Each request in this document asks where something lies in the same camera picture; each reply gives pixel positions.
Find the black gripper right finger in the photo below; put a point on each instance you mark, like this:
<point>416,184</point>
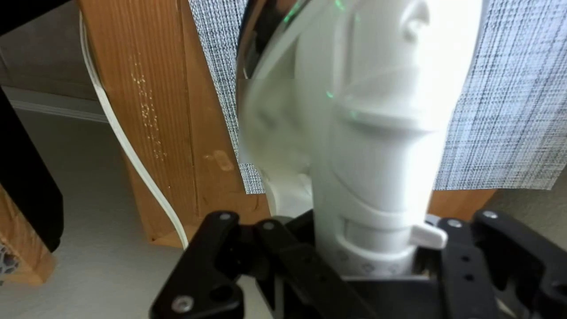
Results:
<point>508,260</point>

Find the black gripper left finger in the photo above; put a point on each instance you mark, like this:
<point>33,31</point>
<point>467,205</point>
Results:
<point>224,267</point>

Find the white pressing iron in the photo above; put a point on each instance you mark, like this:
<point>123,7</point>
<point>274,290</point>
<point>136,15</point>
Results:
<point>379,118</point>

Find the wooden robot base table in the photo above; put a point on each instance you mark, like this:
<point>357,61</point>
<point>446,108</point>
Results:
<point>24,249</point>

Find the grey checkered cloth mat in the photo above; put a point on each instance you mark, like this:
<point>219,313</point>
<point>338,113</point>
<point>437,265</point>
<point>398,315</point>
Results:
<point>508,108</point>

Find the wooden side table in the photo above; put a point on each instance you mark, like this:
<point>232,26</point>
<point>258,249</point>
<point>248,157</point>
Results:
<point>178,118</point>

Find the black shelf frame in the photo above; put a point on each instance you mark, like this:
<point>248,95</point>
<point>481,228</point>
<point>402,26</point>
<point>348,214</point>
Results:
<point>28,178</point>

